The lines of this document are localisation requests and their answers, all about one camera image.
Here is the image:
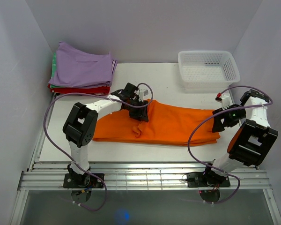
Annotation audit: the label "red folded trousers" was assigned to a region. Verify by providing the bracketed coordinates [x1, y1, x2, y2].
[47, 84, 110, 96]

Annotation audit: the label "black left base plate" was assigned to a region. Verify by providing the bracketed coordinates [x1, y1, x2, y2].
[62, 173, 104, 189]

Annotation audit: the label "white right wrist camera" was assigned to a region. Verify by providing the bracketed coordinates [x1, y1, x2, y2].
[215, 93, 231, 110]

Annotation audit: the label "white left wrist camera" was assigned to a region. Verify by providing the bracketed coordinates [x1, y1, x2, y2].
[138, 89, 149, 101]

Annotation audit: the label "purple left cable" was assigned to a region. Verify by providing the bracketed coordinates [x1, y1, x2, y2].
[43, 82, 154, 212]

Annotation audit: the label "white plastic basket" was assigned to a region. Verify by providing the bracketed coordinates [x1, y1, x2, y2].
[178, 51, 240, 88]

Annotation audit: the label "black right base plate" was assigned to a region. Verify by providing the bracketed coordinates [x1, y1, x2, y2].
[186, 172, 230, 188]

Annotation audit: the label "purple folded trousers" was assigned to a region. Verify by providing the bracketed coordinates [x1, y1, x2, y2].
[49, 42, 118, 88]

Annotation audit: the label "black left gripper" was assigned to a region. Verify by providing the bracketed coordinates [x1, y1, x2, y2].
[126, 99, 148, 122]

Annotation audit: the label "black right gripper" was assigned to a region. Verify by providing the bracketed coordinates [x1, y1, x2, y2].
[211, 105, 246, 133]

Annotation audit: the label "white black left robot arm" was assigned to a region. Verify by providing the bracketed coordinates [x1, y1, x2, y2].
[63, 83, 150, 187]

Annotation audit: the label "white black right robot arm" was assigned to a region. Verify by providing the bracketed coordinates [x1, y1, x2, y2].
[202, 89, 278, 187]

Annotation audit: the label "orange trousers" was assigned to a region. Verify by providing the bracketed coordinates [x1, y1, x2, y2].
[93, 100, 220, 146]

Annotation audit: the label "aluminium frame rail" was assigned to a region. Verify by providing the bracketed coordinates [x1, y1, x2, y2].
[10, 97, 281, 225]

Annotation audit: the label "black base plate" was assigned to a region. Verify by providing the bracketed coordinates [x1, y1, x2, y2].
[186, 172, 230, 188]
[62, 173, 104, 189]

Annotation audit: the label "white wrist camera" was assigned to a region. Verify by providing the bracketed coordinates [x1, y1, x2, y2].
[215, 93, 231, 110]
[138, 89, 149, 101]

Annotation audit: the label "green folded trousers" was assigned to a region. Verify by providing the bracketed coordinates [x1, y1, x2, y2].
[48, 52, 57, 89]

